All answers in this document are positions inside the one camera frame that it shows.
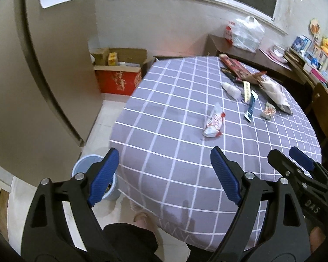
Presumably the red cardboard box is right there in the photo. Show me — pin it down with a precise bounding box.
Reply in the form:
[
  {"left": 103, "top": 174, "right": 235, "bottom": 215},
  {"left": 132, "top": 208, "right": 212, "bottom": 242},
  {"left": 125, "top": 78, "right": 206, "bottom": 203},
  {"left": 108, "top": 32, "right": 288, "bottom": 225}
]
[{"left": 90, "top": 47, "right": 156, "bottom": 96}]

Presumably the orange wall decoration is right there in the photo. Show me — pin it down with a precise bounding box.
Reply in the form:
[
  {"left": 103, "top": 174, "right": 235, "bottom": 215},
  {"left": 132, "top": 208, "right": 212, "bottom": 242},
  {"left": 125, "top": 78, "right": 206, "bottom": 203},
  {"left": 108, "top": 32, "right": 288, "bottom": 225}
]
[{"left": 309, "top": 19, "right": 320, "bottom": 35}]

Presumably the red and white snack wrapper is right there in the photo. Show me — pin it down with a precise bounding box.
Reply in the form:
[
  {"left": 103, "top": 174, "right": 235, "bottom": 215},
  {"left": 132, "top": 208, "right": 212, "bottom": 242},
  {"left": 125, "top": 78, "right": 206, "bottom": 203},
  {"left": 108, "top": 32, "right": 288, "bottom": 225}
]
[{"left": 202, "top": 102, "right": 226, "bottom": 138}]

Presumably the black wrapper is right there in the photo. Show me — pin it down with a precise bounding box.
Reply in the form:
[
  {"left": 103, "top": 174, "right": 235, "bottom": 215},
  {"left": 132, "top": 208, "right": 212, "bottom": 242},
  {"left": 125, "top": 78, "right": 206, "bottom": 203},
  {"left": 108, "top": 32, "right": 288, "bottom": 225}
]
[{"left": 220, "top": 67, "right": 243, "bottom": 83}]

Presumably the blue plastic bucket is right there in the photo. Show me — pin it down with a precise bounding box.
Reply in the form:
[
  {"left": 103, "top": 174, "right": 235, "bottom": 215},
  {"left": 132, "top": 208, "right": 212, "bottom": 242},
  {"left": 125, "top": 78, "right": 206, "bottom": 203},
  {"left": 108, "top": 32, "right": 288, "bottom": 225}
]
[{"left": 71, "top": 155, "right": 121, "bottom": 200}]

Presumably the dark wooden sideboard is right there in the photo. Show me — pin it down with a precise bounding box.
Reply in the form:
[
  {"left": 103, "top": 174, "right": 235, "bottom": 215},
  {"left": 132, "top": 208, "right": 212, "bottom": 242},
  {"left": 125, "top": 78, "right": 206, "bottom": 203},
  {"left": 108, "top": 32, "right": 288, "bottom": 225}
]
[{"left": 206, "top": 34, "right": 319, "bottom": 100}]

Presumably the wooden shelf with boxes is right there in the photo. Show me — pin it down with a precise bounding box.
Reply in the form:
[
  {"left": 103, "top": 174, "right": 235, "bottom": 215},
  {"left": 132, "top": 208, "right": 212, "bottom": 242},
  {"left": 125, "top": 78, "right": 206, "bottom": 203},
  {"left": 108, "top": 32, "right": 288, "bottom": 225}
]
[{"left": 284, "top": 46, "right": 328, "bottom": 89}]

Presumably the person's right hand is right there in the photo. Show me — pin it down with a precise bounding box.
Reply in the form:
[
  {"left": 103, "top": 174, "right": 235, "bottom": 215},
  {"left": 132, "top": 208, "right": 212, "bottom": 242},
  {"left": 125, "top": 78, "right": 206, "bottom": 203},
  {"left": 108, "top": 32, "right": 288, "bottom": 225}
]
[{"left": 309, "top": 227, "right": 327, "bottom": 255}]

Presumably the small dotted packet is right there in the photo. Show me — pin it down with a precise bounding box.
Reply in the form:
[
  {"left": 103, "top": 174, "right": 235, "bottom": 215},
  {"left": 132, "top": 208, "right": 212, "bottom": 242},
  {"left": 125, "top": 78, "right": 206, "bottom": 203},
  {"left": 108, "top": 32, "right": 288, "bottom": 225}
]
[{"left": 261, "top": 102, "right": 277, "bottom": 120}]

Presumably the beige refrigerator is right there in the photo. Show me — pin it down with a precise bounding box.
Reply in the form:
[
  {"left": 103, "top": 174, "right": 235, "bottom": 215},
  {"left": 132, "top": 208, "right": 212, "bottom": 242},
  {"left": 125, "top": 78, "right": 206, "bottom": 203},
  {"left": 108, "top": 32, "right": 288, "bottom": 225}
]
[{"left": 0, "top": 0, "right": 103, "bottom": 165}]

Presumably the purple checked tablecloth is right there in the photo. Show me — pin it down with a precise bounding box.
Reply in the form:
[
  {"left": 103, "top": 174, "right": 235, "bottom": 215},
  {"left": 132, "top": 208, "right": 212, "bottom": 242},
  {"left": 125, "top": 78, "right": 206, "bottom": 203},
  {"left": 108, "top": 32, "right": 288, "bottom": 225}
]
[{"left": 109, "top": 56, "right": 325, "bottom": 253}]

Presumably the blue product box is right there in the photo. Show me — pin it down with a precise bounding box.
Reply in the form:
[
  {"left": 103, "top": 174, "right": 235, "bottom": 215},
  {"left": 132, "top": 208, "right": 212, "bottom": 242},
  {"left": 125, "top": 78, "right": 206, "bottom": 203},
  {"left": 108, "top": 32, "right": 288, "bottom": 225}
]
[{"left": 292, "top": 36, "right": 311, "bottom": 52}]

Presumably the pink place mat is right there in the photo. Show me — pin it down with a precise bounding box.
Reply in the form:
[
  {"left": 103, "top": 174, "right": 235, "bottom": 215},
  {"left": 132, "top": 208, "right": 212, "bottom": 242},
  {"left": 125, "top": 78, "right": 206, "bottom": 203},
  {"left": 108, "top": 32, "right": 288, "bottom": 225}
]
[{"left": 259, "top": 48, "right": 289, "bottom": 64}]

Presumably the small white bag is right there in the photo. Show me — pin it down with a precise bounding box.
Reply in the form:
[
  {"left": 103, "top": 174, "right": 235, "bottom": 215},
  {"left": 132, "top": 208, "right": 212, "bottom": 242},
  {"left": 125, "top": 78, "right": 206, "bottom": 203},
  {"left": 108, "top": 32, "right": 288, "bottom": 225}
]
[{"left": 221, "top": 81, "right": 241, "bottom": 100}]

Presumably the yellow paper strip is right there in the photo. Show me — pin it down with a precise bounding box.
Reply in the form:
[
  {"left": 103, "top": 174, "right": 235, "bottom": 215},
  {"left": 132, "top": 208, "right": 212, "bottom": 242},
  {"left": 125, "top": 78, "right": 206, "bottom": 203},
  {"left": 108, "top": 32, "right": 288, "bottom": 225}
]
[{"left": 242, "top": 80, "right": 253, "bottom": 104}]

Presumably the person's foot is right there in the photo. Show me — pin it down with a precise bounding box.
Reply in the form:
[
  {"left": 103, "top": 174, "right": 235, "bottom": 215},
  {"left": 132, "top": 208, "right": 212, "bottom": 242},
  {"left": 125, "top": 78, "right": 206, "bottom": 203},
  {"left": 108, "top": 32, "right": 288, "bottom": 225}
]
[{"left": 133, "top": 212, "right": 155, "bottom": 231}]

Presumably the long red snack packet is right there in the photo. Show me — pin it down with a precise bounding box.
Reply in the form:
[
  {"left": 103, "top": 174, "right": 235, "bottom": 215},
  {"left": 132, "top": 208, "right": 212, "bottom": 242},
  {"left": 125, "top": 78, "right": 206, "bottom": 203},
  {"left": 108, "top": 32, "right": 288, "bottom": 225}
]
[{"left": 218, "top": 53, "right": 269, "bottom": 85}]

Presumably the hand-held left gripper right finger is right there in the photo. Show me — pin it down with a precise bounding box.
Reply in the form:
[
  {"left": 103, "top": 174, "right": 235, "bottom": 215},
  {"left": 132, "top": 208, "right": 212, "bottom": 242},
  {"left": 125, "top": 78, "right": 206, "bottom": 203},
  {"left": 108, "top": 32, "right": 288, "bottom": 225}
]
[{"left": 208, "top": 146, "right": 311, "bottom": 262}]

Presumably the white plastic bag red print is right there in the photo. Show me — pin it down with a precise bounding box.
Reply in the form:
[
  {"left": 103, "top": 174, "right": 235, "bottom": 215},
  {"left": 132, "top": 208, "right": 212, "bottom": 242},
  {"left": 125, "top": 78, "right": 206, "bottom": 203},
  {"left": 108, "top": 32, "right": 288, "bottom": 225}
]
[{"left": 225, "top": 16, "right": 265, "bottom": 53}]

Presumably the blue wrapper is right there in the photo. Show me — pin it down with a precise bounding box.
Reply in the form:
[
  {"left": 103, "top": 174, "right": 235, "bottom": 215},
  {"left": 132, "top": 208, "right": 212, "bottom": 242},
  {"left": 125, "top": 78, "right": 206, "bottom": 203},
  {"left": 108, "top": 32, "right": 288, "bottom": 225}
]
[{"left": 243, "top": 92, "right": 259, "bottom": 122}]

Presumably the person's leg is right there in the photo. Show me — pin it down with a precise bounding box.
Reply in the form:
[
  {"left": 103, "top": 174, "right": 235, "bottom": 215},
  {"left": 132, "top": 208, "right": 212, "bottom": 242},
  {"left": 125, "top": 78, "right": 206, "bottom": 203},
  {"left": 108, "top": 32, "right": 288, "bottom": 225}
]
[{"left": 102, "top": 223, "right": 159, "bottom": 262}]

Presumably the small brown carton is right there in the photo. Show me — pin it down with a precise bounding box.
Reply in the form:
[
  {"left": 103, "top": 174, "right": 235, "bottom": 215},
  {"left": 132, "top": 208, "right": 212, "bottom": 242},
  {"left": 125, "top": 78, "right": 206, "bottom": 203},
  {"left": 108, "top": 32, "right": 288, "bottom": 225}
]
[{"left": 90, "top": 48, "right": 110, "bottom": 66}]

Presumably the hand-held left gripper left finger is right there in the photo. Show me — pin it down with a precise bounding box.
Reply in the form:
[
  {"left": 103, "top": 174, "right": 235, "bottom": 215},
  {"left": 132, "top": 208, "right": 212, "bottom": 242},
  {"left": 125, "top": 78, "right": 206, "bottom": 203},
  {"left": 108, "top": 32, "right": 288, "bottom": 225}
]
[{"left": 21, "top": 147, "right": 121, "bottom": 262}]

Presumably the white paper bag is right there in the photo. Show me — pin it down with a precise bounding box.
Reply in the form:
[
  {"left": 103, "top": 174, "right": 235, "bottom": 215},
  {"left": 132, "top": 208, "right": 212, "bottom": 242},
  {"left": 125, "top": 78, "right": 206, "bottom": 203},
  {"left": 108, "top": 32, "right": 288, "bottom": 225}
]
[{"left": 258, "top": 76, "right": 293, "bottom": 115}]

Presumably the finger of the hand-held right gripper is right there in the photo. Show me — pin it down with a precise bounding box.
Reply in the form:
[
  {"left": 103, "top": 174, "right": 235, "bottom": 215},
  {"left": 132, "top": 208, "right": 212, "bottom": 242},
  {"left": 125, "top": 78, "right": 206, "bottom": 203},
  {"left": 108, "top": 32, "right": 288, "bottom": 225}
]
[
  {"left": 289, "top": 147, "right": 328, "bottom": 195},
  {"left": 267, "top": 150, "right": 322, "bottom": 197}
]

